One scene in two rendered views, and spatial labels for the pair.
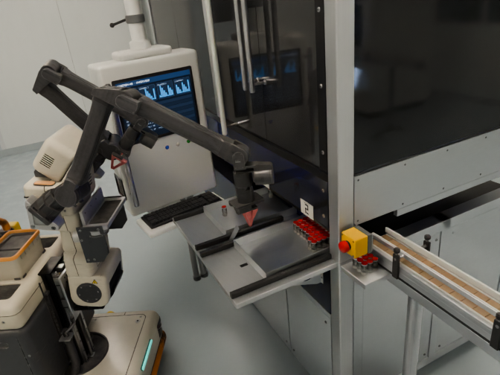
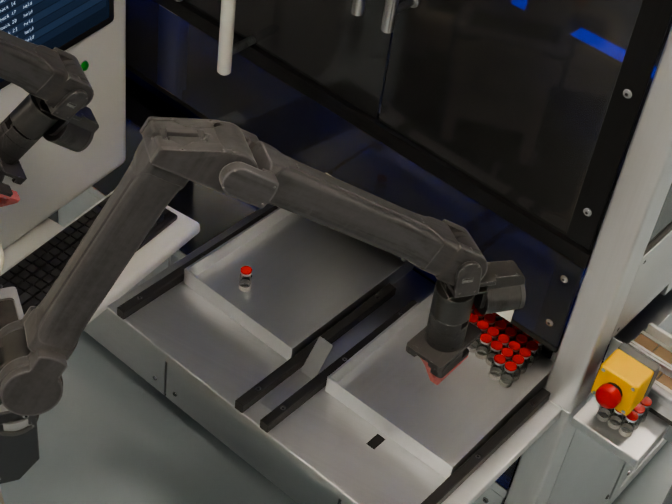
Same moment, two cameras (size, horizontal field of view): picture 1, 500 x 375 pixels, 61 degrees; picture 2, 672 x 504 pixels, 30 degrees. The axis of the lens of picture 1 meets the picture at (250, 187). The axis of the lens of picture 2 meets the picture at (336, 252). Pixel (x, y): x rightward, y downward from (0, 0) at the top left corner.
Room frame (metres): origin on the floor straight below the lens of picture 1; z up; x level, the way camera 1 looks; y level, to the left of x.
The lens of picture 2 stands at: (0.25, 0.82, 2.48)
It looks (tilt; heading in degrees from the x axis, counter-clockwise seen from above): 43 degrees down; 329
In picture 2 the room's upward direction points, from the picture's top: 9 degrees clockwise
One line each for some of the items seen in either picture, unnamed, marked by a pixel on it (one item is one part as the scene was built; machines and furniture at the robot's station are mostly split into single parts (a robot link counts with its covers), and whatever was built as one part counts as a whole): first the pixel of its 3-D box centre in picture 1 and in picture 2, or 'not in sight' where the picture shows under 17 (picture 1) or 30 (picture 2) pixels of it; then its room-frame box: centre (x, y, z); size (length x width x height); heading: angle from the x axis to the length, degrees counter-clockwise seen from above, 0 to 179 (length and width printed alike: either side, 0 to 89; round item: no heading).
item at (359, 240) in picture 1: (356, 242); (624, 379); (1.19, -0.33, 0.99); 0.08 x 0.07 x 0.07; 114
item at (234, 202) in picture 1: (245, 194); (446, 328); (1.24, 0.02, 1.19); 0.10 x 0.07 x 0.07; 114
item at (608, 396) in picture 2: (344, 246); (609, 394); (1.18, -0.29, 0.99); 0.04 x 0.04 x 0.04; 24
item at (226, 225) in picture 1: (248, 209); (301, 268); (1.69, 0.02, 0.90); 0.34 x 0.26 x 0.04; 114
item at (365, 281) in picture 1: (367, 270); (624, 419); (1.20, -0.38, 0.87); 0.14 x 0.13 x 0.02; 114
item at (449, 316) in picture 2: (244, 177); (457, 298); (1.24, 0.01, 1.26); 0.07 x 0.06 x 0.07; 81
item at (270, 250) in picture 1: (288, 244); (448, 372); (1.37, -0.12, 0.90); 0.34 x 0.26 x 0.04; 115
